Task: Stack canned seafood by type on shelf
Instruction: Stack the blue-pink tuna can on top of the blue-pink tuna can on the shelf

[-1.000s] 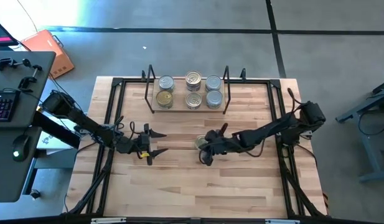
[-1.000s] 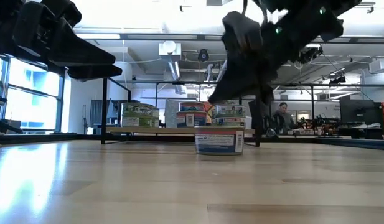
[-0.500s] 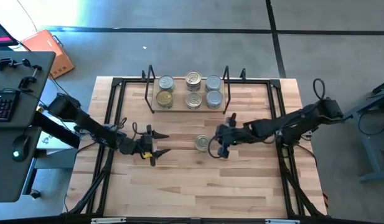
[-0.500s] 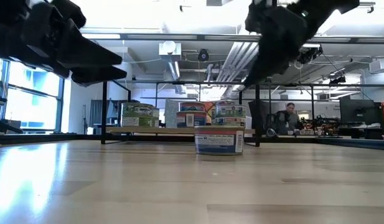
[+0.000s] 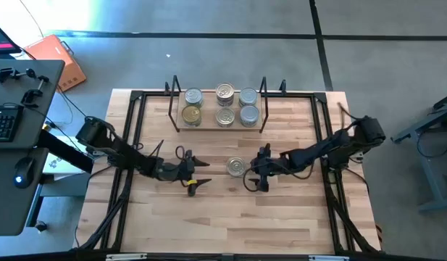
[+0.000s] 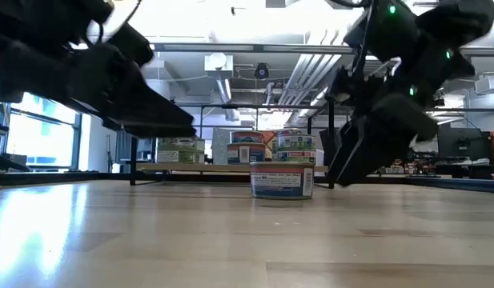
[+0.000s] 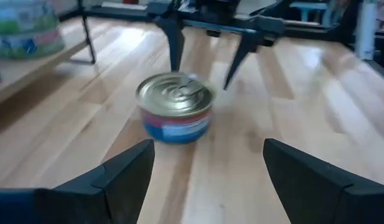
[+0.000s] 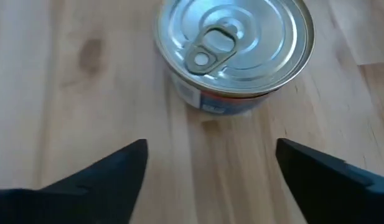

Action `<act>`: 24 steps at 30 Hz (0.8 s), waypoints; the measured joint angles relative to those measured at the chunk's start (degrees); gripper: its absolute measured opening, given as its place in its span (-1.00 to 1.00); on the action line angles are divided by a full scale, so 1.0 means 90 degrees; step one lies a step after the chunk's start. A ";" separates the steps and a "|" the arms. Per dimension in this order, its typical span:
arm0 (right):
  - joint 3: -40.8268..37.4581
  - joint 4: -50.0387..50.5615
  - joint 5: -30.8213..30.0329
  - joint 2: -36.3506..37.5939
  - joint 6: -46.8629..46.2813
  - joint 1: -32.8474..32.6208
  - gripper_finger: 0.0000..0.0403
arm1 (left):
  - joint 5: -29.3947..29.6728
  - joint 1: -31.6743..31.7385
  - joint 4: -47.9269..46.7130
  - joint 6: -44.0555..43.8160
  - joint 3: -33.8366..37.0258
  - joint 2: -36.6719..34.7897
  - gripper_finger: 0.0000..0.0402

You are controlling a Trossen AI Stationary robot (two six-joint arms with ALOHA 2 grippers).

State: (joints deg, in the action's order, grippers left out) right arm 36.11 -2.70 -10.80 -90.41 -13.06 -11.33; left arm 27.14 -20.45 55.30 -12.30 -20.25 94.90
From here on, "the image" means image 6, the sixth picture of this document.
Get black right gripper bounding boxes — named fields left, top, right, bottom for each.
left=325, top=94, right=440, bottom=188

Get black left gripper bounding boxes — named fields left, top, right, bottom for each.
left=0, top=19, right=198, bottom=139

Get wooden shelf black metal legs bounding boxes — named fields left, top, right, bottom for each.
left=129, top=98, right=336, bottom=190

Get dark background storage rack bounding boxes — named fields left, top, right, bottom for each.
left=115, top=130, right=159, bottom=165

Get white ceiling unit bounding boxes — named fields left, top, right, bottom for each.
left=203, top=52, right=235, bottom=74

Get black background monitor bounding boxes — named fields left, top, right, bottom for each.
left=436, top=126, right=494, bottom=162

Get large bright window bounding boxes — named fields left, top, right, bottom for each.
left=0, top=94, right=86, bottom=171

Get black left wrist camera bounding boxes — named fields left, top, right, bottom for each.
left=106, top=22, right=155, bottom=68

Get black background frame rig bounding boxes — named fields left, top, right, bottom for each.
left=178, top=103, right=494, bottom=177

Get black aluminium table frame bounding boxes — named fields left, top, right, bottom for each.
left=0, top=151, right=494, bottom=195

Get black overhead camera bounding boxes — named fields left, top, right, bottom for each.
left=253, top=62, right=270, bottom=80

